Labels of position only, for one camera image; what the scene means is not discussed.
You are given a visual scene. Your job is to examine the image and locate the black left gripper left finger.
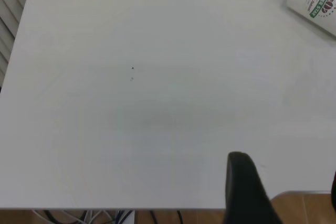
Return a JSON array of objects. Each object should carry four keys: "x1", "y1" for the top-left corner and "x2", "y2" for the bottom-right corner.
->
[{"x1": 223, "y1": 152, "x2": 284, "y2": 224}]

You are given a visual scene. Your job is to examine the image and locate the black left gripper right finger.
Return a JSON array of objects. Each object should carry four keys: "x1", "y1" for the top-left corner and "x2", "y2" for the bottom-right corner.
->
[{"x1": 330, "y1": 170, "x2": 336, "y2": 202}]

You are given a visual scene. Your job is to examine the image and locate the white slatted radiator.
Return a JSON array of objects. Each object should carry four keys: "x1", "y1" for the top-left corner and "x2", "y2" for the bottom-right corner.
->
[{"x1": 0, "y1": 0, "x2": 35, "y2": 88}]

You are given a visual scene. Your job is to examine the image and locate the blue cable under table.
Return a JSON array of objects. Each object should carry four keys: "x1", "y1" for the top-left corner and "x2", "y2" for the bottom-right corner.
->
[{"x1": 114, "y1": 210, "x2": 132, "y2": 224}]

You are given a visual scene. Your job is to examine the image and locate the white cable under table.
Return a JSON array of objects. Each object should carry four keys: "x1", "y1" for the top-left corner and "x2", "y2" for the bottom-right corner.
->
[{"x1": 33, "y1": 209, "x2": 111, "y2": 224}]

